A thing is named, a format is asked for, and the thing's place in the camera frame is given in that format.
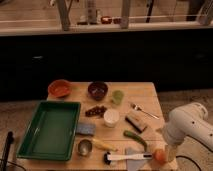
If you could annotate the white handled brush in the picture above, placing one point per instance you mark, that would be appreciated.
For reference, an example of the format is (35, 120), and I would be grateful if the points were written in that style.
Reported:
(108, 157)

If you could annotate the blue grey sponge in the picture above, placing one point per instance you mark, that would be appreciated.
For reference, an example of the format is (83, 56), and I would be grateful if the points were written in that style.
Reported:
(86, 128)

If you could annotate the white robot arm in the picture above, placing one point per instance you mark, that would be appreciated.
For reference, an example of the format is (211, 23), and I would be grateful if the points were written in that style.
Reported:
(187, 120)

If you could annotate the green chili pepper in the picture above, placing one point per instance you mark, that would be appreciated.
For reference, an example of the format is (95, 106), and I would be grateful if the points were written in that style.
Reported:
(136, 138)

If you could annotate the wooden block eraser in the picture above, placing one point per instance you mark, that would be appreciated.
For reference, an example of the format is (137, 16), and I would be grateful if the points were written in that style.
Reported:
(136, 123)

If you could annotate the green plastic tray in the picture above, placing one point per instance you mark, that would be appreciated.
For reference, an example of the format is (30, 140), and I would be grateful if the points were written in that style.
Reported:
(51, 133)

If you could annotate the small metal cup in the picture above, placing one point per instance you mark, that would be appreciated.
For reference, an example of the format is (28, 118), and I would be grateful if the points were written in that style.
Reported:
(85, 147)

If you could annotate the red bowl in background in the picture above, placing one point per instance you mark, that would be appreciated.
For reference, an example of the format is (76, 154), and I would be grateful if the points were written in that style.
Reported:
(106, 20)

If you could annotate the orange bowl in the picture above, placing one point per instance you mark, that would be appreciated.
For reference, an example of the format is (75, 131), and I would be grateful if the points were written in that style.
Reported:
(59, 88)

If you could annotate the silver fork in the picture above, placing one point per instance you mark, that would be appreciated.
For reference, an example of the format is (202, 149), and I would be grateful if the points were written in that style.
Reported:
(138, 108)

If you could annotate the black stand pole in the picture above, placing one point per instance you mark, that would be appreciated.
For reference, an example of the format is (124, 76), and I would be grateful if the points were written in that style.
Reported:
(9, 140)

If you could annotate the dark maroon bowl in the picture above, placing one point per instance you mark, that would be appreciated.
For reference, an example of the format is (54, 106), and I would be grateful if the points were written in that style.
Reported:
(97, 90)

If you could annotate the light green cup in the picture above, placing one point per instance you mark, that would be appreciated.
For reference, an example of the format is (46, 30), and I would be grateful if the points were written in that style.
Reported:
(117, 97)

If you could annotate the beige wooden gripper finger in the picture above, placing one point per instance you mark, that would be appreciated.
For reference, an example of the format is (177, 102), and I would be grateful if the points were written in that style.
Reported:
(171, 152)

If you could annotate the grey cloth piece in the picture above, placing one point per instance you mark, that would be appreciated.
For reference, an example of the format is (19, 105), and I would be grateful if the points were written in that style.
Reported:
(136, 164)

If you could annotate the bunch of dark grapes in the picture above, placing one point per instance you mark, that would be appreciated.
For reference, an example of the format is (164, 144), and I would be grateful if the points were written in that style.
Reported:
(96, 111)

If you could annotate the white paper cup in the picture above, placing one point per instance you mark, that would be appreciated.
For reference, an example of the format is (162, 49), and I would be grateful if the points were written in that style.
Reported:
(111, 117)

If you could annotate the orange red apple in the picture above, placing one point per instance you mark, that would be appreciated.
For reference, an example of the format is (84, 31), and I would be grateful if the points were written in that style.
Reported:
(160, 156)

